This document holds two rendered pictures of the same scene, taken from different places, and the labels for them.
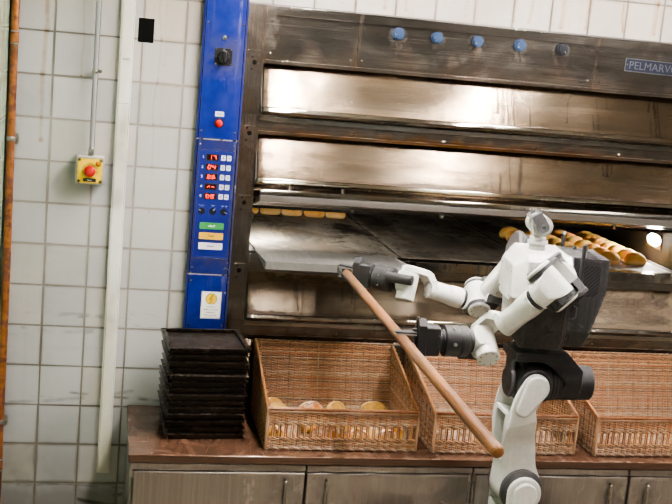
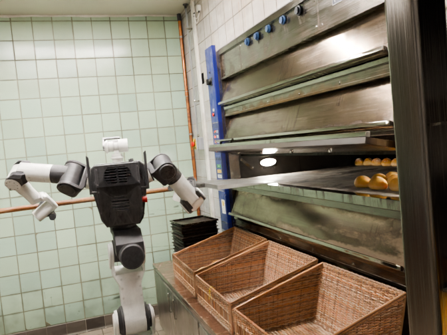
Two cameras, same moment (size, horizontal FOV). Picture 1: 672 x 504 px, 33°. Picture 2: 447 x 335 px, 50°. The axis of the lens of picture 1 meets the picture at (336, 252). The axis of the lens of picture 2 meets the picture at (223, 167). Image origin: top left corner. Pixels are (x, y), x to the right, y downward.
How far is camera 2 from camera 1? 481 cm
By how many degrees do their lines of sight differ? 82
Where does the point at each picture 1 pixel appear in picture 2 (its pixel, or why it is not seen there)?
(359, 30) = (239, 47)
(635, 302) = (378, 228)
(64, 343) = not seen: hidden behind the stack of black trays
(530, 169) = (302, 110)
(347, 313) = (253, 216)
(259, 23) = (219, 60)
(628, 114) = (340, 43)
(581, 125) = (312, 66)
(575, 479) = not seen: outside the picture
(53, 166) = not seen: hidden behind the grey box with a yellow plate
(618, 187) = (342, 113)
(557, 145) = (308, 87)
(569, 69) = (306, 23)
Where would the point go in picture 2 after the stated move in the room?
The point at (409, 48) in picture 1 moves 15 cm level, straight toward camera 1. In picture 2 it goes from (252, 48) to (227, 50)
